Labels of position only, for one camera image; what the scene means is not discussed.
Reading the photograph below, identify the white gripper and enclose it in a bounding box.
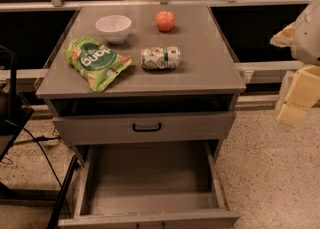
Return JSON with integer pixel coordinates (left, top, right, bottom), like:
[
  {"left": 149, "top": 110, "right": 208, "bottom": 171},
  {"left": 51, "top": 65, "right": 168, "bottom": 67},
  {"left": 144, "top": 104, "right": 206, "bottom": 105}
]
[{"left": 270, "top": 0, "right": 320, "bottom": 126}]

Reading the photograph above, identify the crushed 7up can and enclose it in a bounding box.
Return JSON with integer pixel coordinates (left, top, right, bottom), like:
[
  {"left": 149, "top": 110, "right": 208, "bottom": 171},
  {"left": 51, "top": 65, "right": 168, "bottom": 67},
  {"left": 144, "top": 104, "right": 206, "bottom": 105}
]
[{"left": 140, "top": 46, "right": 181, "bottom": 70}]

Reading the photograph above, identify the grey drawer cabinet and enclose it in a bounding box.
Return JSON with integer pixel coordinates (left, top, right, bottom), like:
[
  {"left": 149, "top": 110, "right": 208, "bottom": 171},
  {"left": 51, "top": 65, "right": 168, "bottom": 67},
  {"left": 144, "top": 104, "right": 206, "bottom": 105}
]
[{"left": 35, "top": 4, "right": 247, "bottom": 229}]

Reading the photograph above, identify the open grey middle drawer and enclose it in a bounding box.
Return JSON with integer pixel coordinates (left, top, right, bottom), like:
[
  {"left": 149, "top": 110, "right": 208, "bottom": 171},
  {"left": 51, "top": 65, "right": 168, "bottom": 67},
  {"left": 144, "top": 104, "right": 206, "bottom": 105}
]
[{"left": 58, "top": 141, "right": 240, "bottom": 229}]

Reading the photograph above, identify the closed grey top drawer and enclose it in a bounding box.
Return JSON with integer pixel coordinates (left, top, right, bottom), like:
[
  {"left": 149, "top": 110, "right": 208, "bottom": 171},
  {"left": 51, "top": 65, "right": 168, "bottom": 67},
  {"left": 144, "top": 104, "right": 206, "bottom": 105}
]
[{"left": 53, "top": 112, "right": 235, "bottom": 145}]

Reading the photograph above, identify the red apple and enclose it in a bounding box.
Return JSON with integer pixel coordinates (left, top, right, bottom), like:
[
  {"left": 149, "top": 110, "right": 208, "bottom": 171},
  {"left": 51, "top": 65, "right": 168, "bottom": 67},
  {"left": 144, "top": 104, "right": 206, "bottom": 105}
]
[{"left": 156, "top": 11, "right": 176, "bottom": 32}]

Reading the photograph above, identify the white ceramic bowl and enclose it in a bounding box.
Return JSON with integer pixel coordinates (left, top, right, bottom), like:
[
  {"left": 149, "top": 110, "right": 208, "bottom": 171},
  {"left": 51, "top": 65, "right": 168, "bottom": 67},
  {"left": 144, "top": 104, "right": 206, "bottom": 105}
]
[{"left": 95, "top": 15, "right": 132, "bottom": 44}]

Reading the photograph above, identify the green chip bag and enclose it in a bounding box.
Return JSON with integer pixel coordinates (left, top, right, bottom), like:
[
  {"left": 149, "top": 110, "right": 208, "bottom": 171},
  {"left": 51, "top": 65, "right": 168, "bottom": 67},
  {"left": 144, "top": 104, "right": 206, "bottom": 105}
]
[{"left": 64, "top": 36, "right": 132, "bottom": 92}]

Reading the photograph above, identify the black drawer handle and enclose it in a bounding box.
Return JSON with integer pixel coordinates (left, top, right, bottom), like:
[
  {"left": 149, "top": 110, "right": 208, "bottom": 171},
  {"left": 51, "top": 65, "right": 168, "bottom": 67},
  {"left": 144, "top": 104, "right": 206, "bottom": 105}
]
[{"left": 132, "top": 122, "right": 162, "bottom": 132}]

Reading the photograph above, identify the black cable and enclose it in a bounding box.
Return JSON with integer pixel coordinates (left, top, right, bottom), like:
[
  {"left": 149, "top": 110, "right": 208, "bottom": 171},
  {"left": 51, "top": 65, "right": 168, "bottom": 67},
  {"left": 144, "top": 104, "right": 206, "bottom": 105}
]
[{"left": 3, "top": 119, "right": 73, "bottom": 217}]

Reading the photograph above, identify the black chair frame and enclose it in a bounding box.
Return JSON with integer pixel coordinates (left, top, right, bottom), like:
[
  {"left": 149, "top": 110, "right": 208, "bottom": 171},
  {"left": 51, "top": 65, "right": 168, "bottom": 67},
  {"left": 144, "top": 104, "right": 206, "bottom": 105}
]
[{"left": 0, "top": 46, "right": 78, "bottom": 229}]

